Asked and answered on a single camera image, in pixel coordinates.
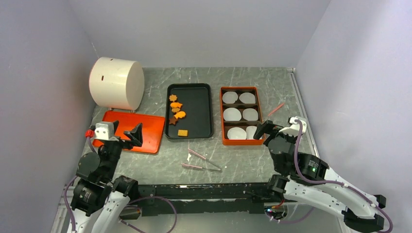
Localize brown star cookie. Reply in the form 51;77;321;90
169;116;178;125

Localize square cracker cookie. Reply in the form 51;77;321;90
177;130;189;137

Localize orange fish cookie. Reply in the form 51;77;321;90
174;111;186;119
170;102;183;109

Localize pink handled metal tongs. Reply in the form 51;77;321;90
181;149;222;172

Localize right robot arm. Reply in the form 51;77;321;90
253;117;393;233

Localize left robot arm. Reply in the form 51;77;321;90
64;120;143;233

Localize orange box lid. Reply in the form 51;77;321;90
102;111;165;154

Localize white paper cup middle-right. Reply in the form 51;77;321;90
242;108;259;121

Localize pink stick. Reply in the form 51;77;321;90
267;102;285;117

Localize orange cookie box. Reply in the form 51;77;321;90
220;86;265;146

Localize white paper cup front-left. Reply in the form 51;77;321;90
227;127;247;140

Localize white paper cup back-right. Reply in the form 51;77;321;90
239;92;256;104

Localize white paper cup middle-left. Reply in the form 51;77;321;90
223;107;242;121

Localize white cylindrical drum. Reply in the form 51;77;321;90
89;57;145;111

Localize white paper cup back-left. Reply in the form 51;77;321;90
222;91;238;104

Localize black baking tray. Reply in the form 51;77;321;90
164;83;214;140

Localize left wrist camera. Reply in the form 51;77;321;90
94;121;119;141

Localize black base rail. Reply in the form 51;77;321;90
130;182;285;216

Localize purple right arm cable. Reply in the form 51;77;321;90
265;119;394;233

